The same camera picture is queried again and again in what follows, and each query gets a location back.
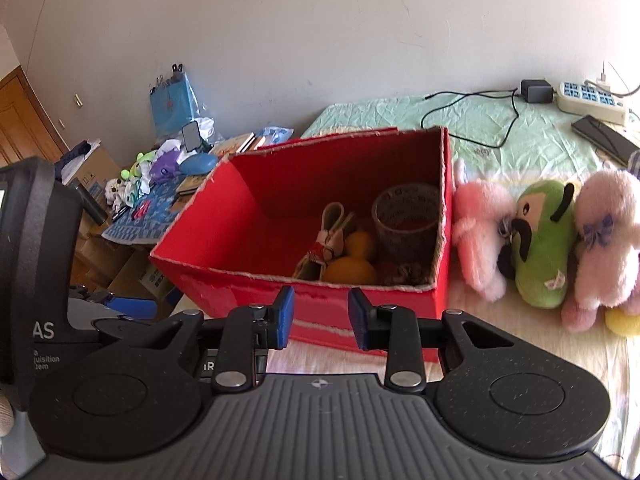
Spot green white frog toys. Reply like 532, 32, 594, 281
104, 151, 156, 214

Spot pink plush toy left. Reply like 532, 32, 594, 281
451, 159, 515, 302

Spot purple toy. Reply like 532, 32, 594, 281
150, 151, 180, 184

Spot black power adapter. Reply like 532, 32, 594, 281
521, 79, 554, 104

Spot white power strip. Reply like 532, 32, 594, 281
555, 81, 628, 126

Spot green plush toy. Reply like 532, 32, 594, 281
498, 180, 577, 309

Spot blue checkered cloth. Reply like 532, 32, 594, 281
102, 176, 186, 246

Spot pink plush with blue bow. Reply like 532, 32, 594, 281
561, 170, 639, 333

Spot large red cardboard box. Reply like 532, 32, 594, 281
151, 127, 452, 351

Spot black power cable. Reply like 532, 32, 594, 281
418, 86, 523, 150

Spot brown pine cone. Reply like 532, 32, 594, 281
374, 260, 430, 286

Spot cardboard boxes pile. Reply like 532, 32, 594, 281
62, 144, 174, 315

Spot black cylinder bottle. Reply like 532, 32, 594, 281
68, 179, 107, 226

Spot blue gift bag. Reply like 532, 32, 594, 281
149, 63, 201, 140

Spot stack of books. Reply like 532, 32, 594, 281
209, 132, 267, 158

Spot small mirror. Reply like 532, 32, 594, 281
181, 120, 202, 152

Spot wooden door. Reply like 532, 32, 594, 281
0, 66, 68, 167

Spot orange bottle gourd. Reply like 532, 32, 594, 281
322, 231, 376, 285

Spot blue glasses case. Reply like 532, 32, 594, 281
179, 153, 218, 177

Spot yellow red plush toy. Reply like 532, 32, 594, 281
604, 307, 640, 338

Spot clear packing tape roll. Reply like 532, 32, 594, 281
371, 183, 440, 262

